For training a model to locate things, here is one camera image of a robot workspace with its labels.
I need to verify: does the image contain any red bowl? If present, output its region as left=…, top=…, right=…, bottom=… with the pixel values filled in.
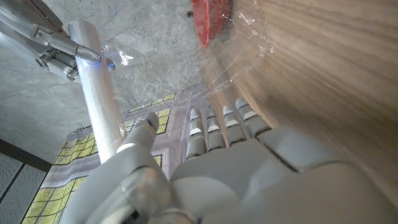
left=192, top=0, right=233, bottom=49

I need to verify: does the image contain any cling film roll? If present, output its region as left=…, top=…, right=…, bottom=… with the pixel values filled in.
left=67, top=20, right=128, bottom=164

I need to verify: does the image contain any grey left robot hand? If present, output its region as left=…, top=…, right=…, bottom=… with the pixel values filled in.
left=58, top=98, right=398, bottom=224

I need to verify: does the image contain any printed window backdrop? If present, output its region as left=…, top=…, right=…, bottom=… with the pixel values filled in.
left=21, top=83, right=218, bottom=224

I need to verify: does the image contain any clear cling film sheet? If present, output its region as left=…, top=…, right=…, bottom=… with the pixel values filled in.
left=99, top=0, right=280, bottom=103

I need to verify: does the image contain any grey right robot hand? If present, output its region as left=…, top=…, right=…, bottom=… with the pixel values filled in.
left=0, top=0, right=116, bottom=82

